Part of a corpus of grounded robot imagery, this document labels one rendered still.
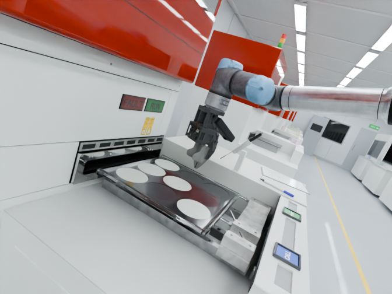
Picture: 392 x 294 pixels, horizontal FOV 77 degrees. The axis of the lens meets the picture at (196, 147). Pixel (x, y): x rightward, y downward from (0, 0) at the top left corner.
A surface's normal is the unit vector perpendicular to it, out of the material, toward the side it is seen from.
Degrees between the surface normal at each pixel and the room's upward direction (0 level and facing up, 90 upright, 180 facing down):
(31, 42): 90
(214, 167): 90
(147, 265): 0
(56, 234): 0
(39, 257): 90
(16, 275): 90
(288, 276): 0
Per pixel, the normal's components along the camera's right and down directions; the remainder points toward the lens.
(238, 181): -0.40, 0.08
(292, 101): -0.70, 0.29
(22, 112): 0.85, 0.40
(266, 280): 0.34, -0.91
